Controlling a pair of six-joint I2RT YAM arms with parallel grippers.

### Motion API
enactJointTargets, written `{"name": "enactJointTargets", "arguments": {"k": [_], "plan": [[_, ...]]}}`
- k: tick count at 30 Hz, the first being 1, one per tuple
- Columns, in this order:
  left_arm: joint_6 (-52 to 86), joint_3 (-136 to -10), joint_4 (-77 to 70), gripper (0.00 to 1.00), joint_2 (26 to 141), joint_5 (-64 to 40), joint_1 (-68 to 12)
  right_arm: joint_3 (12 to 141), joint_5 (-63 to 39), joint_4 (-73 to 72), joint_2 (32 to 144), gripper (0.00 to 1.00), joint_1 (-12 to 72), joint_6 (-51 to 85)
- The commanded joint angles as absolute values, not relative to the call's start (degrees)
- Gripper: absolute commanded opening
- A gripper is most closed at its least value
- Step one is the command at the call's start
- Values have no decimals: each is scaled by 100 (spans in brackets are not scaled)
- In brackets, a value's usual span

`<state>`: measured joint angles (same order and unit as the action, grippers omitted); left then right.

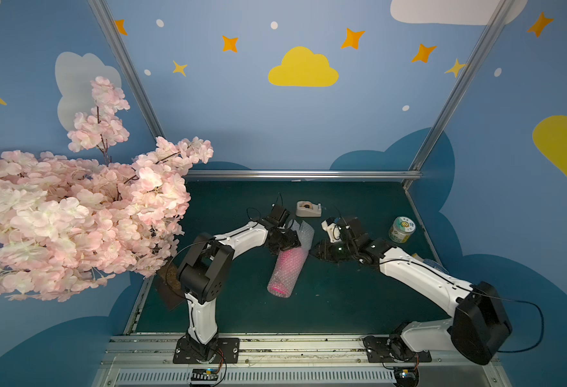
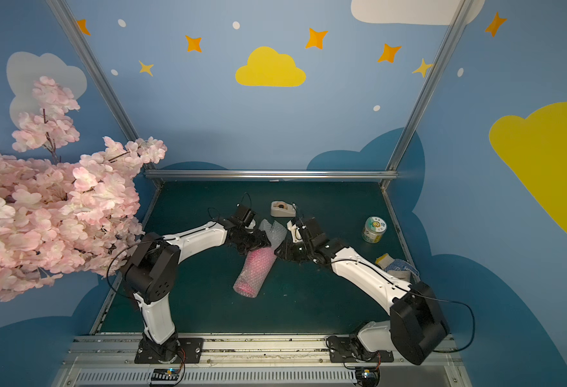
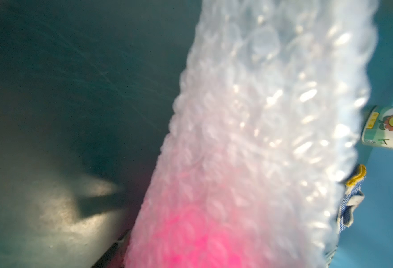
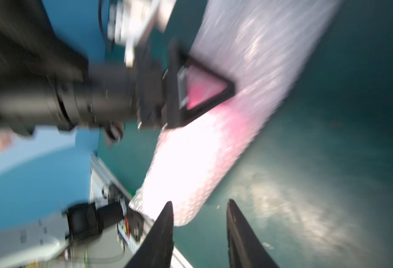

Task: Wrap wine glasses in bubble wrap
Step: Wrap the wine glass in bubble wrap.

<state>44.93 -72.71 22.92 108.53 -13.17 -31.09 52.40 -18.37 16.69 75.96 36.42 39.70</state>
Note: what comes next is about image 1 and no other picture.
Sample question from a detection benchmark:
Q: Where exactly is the small green circuit board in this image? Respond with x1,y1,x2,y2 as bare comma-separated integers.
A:
189,368,222,385

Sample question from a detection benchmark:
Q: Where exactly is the pink plastic wine glass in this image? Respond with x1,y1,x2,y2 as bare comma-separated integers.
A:
267,248,308,298

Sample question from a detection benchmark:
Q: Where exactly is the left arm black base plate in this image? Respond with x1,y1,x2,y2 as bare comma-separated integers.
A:
172,335,240,364

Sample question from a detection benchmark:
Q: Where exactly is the pink cherry blossom tree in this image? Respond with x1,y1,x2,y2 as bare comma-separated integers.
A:
0,75,215,303

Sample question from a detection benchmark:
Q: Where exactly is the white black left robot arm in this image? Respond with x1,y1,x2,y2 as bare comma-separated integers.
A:
177,205,301,363

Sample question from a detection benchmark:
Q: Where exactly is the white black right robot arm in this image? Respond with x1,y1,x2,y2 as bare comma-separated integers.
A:
311,217,512,365

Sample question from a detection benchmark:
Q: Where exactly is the aluminium back frame bar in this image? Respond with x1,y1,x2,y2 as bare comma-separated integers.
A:
188,169,422,181

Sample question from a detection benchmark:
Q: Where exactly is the aluminium frame post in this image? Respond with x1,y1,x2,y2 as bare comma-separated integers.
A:
88,0,166,137
403,0,516,191

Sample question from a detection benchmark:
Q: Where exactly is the clear bubble wrap sheet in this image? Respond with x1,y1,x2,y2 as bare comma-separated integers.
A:
267,221,315,298

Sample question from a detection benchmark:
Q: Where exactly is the left aluminium frame post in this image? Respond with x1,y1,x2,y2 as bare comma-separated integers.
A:
88,0,166,137

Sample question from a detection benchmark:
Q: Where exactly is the aluminium front rail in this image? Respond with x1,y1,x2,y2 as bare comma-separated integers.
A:
93,334,511,386

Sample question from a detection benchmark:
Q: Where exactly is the white tape dispenser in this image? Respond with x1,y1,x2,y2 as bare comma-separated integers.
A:
296,201,322,218

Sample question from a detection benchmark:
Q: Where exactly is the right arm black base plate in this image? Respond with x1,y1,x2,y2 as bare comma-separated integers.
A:
362,335,433,364

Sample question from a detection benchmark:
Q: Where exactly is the right aluminium frame post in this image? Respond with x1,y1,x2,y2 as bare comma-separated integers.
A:
403,0,516,191

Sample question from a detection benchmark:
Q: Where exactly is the brown tree base pot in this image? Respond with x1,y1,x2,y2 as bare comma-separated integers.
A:
154,261,186,311

